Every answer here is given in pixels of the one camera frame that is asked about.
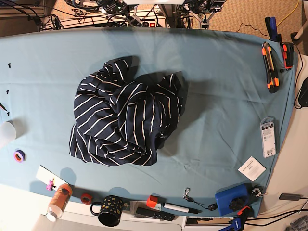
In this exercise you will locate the navy white striped t-shirt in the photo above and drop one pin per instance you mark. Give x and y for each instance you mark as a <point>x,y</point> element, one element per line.
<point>120,119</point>

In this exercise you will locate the orange red cube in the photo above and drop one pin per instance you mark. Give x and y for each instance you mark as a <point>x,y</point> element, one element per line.
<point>152,201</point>

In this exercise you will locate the teal table cloth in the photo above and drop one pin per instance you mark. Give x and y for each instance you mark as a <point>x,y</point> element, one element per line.
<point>224,84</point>

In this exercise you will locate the black power strip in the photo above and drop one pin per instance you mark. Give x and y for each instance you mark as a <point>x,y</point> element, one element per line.
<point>131,24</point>

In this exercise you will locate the black remote control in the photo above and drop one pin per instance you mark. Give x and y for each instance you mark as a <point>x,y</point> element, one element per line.
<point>155,214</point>

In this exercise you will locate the white black marker pen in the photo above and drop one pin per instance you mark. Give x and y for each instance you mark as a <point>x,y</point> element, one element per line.
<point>180,208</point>

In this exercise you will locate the red tape roll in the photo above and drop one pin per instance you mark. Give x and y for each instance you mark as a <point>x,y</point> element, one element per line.
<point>86,199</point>

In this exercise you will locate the blue plastic box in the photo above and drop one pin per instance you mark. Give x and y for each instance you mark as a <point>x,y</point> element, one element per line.
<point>224,198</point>

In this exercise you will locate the black mug gold pattern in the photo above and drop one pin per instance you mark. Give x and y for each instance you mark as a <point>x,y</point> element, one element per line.
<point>108,211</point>

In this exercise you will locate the white square paper packet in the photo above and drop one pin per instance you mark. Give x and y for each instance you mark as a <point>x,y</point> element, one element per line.
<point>252,169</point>

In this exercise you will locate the clear plastic blister pack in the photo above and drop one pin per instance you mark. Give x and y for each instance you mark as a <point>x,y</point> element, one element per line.
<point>267,131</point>

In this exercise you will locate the orange bottle white cap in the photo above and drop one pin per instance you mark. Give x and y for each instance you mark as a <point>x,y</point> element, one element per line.
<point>59,202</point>

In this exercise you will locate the black knob on box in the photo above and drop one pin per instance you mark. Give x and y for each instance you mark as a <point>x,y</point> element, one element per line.
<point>237,204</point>

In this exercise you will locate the white paper sheet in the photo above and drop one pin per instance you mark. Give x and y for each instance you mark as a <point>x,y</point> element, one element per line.
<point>44,175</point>

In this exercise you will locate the orange black utility knife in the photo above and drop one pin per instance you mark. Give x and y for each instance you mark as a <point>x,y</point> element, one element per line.
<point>271,70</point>

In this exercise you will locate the silver carabiner keyring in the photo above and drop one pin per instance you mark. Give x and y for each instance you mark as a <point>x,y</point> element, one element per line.
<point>256,192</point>

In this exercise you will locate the blue orange clamp bottom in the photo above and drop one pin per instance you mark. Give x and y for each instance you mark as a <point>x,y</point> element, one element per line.
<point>238,223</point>

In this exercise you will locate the purple tape roll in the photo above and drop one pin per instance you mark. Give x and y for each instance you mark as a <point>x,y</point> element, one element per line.
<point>19,156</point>

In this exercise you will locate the translucent white cup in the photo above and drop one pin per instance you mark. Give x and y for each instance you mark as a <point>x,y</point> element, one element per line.
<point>7,133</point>

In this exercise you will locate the small orange black tool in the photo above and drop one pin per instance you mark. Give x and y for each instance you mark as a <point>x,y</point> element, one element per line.
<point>288,55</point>

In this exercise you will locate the black computer mouse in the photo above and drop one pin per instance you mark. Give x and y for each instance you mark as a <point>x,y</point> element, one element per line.
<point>303,94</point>

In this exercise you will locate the black power adapter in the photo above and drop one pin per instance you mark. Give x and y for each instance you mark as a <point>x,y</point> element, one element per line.
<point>290,197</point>

